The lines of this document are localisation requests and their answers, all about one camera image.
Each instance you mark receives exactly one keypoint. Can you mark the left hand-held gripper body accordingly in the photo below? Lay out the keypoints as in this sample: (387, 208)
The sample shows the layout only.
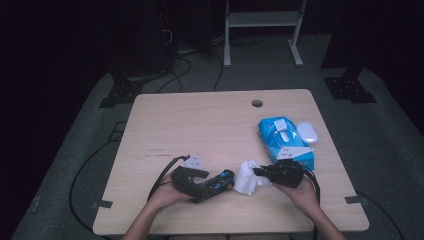
(185, 181)

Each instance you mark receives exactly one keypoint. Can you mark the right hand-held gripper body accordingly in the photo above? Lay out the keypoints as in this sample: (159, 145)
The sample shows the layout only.
(286, 175)

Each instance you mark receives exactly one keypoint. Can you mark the white wet wipe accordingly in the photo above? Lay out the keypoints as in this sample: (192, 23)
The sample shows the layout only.
(246, 178)

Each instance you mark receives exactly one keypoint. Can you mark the blue toy car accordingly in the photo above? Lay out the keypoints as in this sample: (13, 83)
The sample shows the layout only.
(216, 183)

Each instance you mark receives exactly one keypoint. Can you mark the blue wet wipes pack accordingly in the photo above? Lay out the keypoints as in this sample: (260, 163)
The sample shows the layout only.
(271, 136)

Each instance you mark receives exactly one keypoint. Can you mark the person's left hand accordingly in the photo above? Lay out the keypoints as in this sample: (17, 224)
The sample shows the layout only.
(166, 196)

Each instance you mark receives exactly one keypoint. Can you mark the person's right hand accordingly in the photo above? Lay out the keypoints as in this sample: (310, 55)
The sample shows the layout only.
(301, 196)

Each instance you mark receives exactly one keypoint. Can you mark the black tape strip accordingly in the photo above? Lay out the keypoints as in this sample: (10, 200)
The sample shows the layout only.
(101, 204)
(356, 199)

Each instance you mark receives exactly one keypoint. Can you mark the black stand base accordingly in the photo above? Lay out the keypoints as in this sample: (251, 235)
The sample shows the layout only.
(348, 88)
(121, 93)

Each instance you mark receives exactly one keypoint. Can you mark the white metal stand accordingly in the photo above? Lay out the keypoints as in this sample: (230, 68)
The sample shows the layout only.
(263, 19)

